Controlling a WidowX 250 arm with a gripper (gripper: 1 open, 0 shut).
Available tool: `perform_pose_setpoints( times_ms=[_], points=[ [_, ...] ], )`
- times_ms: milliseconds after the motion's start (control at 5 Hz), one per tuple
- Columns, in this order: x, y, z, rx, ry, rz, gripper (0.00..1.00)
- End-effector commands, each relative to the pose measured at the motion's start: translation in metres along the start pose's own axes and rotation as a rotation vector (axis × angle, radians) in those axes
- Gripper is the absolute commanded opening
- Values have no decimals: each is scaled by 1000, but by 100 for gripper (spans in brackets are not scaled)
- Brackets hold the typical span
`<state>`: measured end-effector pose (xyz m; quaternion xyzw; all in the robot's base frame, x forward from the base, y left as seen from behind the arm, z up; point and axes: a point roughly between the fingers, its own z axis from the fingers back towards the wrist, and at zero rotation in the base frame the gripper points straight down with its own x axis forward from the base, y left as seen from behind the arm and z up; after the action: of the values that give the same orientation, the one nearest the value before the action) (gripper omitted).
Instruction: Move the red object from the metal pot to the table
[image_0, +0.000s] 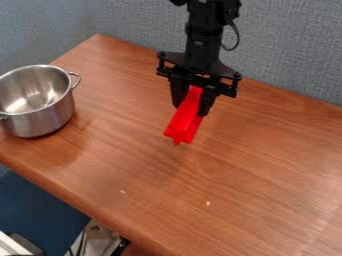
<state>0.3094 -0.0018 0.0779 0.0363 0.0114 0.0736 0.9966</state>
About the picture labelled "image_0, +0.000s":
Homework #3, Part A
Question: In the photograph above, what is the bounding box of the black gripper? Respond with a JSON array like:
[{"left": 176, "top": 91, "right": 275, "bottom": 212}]
[{"left": 156, "top": 30, "right": 241, "bottom": 117}]

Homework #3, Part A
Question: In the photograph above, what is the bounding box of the red rectangular block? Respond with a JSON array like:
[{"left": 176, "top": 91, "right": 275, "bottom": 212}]
[{"left": 163, "top": 86, "right": 203, "bottom": 145}]

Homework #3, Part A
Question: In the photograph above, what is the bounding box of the stainless steel pot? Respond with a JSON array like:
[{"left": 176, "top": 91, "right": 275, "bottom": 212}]
[{"left": 0, "top": 65, "right": 81, "bottom": 138}]

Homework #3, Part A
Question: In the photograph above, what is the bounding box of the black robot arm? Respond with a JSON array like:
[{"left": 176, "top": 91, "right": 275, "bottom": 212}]
[{"left": 156, "top": 0, "right": 241, "bottom": 117}]

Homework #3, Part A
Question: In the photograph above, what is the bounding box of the white object at corner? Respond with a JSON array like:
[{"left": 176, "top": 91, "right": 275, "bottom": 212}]
[{"left": 0, "top": 231, "right": 28, "bottom": 256}]

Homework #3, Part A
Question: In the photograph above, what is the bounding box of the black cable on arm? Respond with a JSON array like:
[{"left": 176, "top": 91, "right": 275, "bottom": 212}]
[{"left": 219, "top": 21, "right": 241, "bottom": 52}]

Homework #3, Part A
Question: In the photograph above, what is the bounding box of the metal table leg frame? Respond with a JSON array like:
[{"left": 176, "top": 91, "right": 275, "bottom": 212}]
[{"left": 64, "top": 219, "right": 129, "bottom": 256}]

